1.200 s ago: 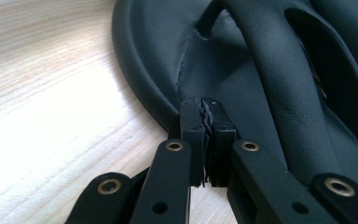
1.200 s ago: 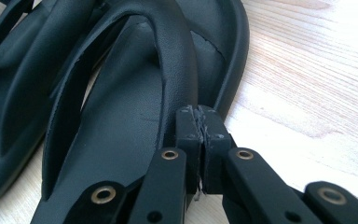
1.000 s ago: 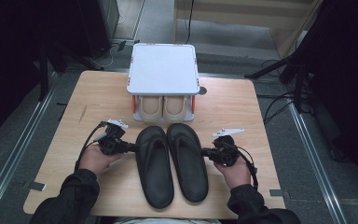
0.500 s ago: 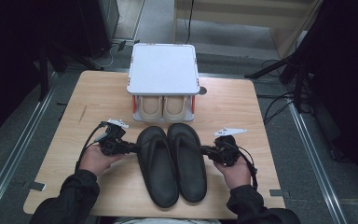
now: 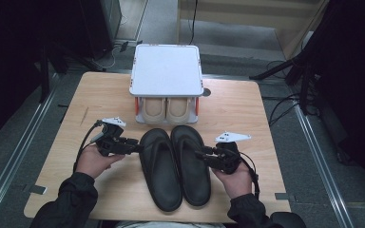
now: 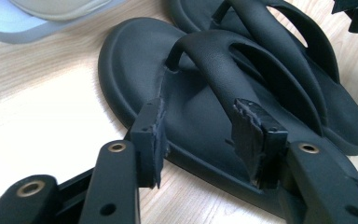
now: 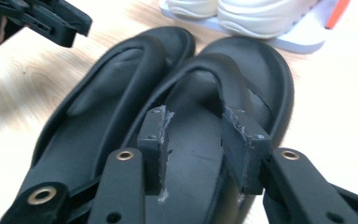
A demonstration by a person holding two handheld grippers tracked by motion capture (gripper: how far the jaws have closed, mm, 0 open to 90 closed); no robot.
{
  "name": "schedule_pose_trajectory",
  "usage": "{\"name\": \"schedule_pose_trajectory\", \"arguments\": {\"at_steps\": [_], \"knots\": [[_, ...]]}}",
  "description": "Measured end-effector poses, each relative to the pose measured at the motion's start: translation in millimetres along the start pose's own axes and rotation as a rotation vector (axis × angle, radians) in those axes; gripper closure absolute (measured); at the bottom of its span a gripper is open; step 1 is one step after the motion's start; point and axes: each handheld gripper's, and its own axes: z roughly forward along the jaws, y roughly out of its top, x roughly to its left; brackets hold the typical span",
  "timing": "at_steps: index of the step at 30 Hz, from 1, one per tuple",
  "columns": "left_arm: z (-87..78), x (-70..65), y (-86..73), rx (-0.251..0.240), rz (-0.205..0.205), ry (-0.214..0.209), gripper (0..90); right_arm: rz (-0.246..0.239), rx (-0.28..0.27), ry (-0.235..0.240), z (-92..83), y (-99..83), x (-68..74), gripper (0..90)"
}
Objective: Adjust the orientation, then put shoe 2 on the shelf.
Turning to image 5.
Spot person's right hand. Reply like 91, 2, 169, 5
211, 161, 255, 200

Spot metal floor rail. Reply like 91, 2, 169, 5
293, 101, 355, 228
0, 72, 61, 222

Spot person's left hand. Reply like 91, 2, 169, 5
75, 143, 126, 180

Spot black tripod stand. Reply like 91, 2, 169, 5
249, 47, 317, 115

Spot black stand pole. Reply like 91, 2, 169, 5
39, 44, 50, 104

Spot cream clog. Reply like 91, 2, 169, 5
142, 97, 166, 125
165, 97, 191, 126

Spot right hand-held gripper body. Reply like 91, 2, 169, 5
213, 131, 252, 175

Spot grey tape strip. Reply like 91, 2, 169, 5
275, 192, 298, 202
22, 184, 48, 195

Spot black flip-flop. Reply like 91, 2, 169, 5
138, 127, 183, 213
170, 124, 212, 207

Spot black floor cables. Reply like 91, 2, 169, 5
262, 60, 302, 126

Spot white floor cable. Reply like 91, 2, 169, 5
91, 44, 122, 71

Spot dark cabinet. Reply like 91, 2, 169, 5
79, 0, 123, 60

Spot white shoe rack orange posts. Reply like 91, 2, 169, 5
128, 43, 204, 125

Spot black hanging cable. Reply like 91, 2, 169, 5
188, 0, 200, 46

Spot black power plug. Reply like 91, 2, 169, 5
119, 40, 144, 53

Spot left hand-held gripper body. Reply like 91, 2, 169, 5
95, 117, 131, 157

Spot black chair part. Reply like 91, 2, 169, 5
270, 211, 307, 228

